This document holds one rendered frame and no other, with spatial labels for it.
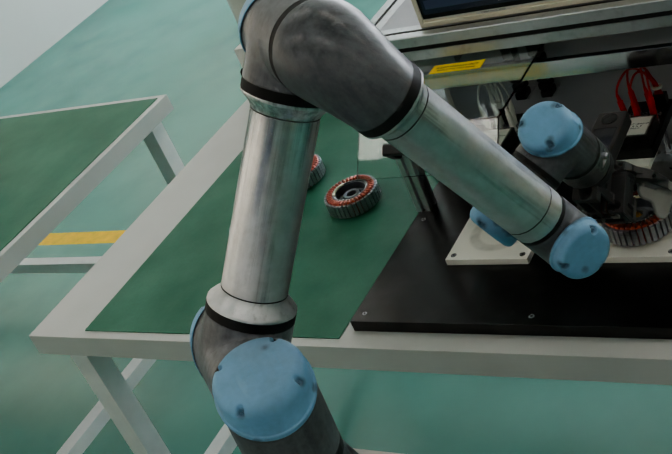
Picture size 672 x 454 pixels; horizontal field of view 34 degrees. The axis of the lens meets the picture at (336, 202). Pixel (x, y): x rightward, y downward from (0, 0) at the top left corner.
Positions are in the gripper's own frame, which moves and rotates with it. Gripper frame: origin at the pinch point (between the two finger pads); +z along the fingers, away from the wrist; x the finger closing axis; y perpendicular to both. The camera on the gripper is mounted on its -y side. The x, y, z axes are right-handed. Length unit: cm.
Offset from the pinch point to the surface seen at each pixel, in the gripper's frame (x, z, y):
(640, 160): 1.1, -1.8, -5.4
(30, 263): -250, 89, -19
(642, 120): 1.1, -2.2, -11.9
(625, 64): 0.8, -10.2, -17.8
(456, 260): -29.9, -0.3, 9.7
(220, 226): -94, 11, -2
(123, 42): -400, 237, -198
